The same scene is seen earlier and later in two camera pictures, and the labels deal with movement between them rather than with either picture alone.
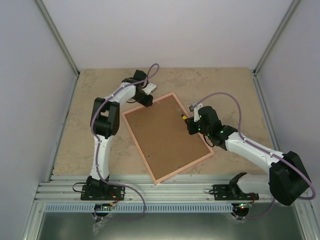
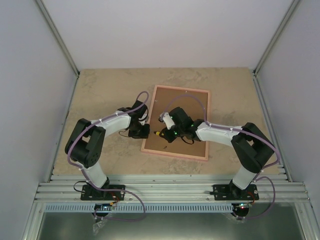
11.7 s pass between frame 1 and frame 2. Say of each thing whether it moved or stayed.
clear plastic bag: stayed
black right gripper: moved
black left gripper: moved
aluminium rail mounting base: stayed
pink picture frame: moved
